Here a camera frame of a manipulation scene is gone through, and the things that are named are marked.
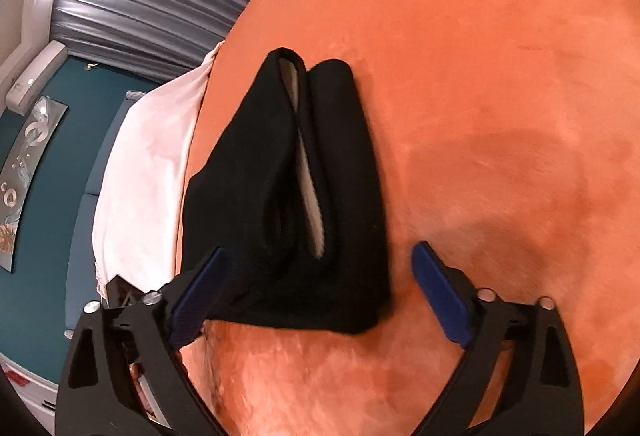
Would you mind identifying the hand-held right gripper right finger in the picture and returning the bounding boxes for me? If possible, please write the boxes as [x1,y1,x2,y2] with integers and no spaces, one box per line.
[411,241,586,436]

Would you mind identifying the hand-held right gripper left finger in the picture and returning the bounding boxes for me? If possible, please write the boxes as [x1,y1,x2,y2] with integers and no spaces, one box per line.
[55,248,227,436]

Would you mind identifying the black pants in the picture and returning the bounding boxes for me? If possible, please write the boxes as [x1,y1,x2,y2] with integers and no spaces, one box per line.
[181,47,394,336]

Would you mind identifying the white blanket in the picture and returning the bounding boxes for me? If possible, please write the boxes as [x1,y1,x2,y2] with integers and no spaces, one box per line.
[92,41,223,302]

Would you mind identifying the blue upholstered headboard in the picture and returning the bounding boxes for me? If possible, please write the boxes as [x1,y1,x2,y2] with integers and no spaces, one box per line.
[65,88,151,342]

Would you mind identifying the orange plush blanket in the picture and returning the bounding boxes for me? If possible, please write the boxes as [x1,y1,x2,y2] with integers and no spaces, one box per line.
[177,0,640,436]

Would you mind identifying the white air conditioner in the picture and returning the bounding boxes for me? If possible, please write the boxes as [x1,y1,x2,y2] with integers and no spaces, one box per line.
[5,41,68,110]

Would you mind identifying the grey and blue window curtains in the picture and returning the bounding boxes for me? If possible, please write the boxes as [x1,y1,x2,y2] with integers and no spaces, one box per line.
[65,0,323,84]

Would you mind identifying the grey wall picture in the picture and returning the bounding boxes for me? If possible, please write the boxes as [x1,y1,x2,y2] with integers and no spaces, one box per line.
[0,97,69,273]

